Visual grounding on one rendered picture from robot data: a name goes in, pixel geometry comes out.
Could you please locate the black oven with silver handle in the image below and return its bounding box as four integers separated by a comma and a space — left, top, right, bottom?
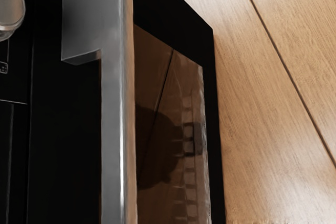
0, 0, 226, 224

